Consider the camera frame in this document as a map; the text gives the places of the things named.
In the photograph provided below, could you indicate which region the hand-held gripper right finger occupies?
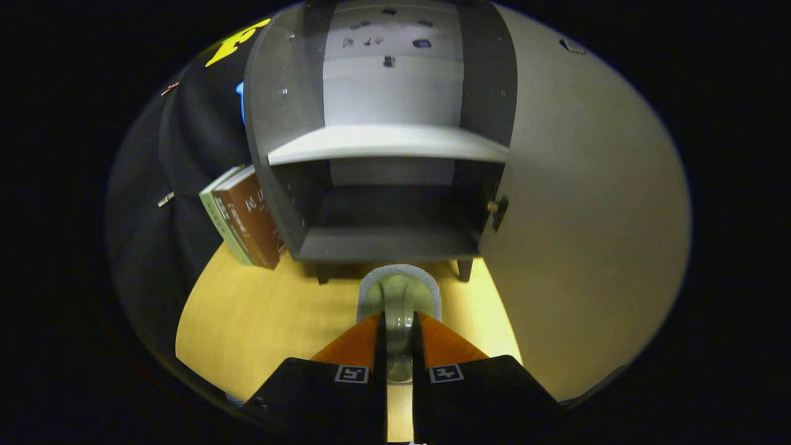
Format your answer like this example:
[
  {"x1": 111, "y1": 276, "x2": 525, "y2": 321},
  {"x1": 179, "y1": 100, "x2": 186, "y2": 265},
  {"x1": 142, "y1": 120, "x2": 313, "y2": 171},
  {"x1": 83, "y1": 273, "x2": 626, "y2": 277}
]
[{"x1": 411, "y1": 311, "x2": 563, "y2": 445}]

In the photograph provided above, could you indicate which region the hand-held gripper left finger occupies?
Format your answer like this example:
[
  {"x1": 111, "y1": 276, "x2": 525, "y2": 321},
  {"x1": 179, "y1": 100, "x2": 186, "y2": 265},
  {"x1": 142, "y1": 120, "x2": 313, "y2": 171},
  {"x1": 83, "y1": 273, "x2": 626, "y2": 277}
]
[{"x1": 244, "y1": 311, "x2": 389, "y2": 445}]

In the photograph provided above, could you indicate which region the green mug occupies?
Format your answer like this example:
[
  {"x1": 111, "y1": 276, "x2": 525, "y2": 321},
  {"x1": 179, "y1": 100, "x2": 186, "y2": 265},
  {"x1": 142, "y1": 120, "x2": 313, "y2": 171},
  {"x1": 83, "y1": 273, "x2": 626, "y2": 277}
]
[{"x1": 357, "y1": 264, "x2": 442, "y2": 384}]

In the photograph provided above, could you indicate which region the beige cabinet door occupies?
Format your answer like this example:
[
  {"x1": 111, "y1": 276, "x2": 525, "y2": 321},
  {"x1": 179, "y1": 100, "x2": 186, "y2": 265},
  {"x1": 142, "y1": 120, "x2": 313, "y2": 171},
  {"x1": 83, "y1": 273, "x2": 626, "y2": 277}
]
[{"x1": 479, "y1": 3, "x2": 693, "y2": 402}]

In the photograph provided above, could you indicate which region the brown book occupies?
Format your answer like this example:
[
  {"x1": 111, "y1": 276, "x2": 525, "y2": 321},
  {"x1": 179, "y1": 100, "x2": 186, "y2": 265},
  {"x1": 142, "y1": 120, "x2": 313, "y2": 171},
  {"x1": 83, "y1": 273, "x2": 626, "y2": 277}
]
[{"x1": 212, "y1": 166, "x2": 288, "y2": 271}]

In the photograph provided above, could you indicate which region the green book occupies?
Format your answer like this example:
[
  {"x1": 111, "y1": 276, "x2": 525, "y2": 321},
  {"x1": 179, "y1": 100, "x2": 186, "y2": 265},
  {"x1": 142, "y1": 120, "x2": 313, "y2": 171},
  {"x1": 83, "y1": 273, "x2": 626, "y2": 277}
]
[{"x1": 199, "y1": 165, "x2": 255, "y2": 268}]

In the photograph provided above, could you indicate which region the grey cabinet shelf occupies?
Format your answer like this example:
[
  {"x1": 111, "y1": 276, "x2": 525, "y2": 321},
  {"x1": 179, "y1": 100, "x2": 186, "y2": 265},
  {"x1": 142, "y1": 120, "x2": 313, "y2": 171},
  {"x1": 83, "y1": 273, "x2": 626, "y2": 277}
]
[{"x1": 267, "y1": 124, "x2": 510, "y2": 166}]

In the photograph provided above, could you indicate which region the black backdrop cloth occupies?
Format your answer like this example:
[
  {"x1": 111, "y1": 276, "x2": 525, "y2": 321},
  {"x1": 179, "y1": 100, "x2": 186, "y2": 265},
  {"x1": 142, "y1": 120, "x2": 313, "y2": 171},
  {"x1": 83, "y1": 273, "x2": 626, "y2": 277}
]
[{"x1": 106, "y1": 15, "x2": 273, "y2": 365}]

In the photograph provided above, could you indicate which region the grey cabinet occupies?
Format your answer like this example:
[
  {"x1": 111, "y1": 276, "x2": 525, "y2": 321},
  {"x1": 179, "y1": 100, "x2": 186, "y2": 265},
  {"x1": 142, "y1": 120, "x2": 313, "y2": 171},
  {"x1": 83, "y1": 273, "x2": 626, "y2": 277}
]
[{"x1": 243, "y1": 0, "x2": 518, "y2": 285}]

